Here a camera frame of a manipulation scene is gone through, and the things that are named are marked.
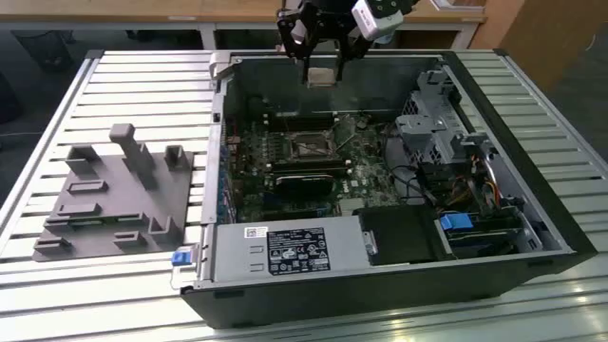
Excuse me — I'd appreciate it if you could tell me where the black mesh waste bin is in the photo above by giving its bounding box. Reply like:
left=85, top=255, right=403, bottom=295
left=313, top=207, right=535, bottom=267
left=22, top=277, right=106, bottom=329
left=9, top=29, right=75, bottom=73

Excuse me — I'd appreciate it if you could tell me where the black open PC case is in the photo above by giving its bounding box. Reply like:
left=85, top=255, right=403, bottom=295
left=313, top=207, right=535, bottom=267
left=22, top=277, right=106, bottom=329
left=178, top=48, right=598, bottom=329

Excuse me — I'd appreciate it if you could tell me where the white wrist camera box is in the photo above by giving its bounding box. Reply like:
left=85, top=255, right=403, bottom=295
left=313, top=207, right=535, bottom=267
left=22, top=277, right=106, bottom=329
left=349, top=0, right=411, bottom=46

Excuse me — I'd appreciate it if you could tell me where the black graphics card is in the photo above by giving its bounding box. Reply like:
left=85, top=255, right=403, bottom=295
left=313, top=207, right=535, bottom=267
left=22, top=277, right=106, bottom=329
left=273, top=172, right=337, bottom=197

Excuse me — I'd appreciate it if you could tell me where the silver metal drive cage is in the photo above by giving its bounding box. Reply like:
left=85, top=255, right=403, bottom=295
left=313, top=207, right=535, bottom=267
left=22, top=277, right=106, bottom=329
left=394, top=70, right=498, bottom=165

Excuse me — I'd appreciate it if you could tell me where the wooden cabinet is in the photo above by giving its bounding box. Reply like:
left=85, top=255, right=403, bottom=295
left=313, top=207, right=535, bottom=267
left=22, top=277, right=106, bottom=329
left=467, top=0, right=608, bottom=94

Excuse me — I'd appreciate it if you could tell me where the yellow orange wire bundle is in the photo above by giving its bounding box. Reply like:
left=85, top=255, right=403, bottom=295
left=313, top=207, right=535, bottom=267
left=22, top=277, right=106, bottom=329
left=445, top=152, right=503, bottom=214

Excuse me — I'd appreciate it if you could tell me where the small square CPU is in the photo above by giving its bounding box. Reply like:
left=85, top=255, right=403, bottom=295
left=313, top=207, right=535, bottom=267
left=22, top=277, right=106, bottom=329
left=306, top=66, right=339, bottom=88

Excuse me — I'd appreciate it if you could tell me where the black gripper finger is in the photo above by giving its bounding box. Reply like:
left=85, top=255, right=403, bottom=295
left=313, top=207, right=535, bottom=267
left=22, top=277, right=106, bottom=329
left=330, top=17, right=374, bottom=83
left=275, top=8, right=318, bottom=85

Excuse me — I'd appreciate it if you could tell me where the black hard disk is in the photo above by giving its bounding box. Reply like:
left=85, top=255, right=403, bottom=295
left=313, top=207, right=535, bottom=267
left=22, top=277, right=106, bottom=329
left=445, top=227, right=521, bottom=254

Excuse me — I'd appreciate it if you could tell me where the green motherboard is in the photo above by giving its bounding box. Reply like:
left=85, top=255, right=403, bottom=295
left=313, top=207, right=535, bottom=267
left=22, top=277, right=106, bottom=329
left=222, top=106, right=394, bottom=224

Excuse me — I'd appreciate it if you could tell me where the CPU socket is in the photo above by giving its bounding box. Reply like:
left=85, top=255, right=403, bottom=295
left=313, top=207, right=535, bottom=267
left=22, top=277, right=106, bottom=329
left=282, top=130, right=341, bottom=161

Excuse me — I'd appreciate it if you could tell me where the grey power supply unit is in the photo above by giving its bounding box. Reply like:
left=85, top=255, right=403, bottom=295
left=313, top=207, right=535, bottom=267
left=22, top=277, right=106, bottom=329
left=207, top=217, right=378, bottom=284

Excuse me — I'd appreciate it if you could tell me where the blue disk carrier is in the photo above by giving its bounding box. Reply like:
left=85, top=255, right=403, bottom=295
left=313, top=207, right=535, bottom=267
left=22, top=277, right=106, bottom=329
left=438, top=212, right=474, bottom=233

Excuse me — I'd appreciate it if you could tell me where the black internal cable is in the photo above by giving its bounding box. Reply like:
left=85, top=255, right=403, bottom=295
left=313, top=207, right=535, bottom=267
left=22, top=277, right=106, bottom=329
left=387, top=164, right=441, bottom=207

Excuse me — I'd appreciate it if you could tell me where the black RAM slot bank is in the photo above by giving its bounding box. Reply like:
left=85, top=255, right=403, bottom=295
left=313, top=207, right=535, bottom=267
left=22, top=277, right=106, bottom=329
left=265, top=113, right=333, bottom=132
left=270, top=159, right=347, bottom=176

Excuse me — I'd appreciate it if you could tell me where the grey plastic parts rack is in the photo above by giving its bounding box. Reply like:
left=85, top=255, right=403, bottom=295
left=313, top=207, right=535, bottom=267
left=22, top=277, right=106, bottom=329
left=30, top=123, right=195, bottom=264

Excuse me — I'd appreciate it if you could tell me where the black plastic shroud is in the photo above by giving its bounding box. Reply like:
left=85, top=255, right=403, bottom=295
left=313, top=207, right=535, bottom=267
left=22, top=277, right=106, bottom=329
left=353, top=205, right=450, bottom=267

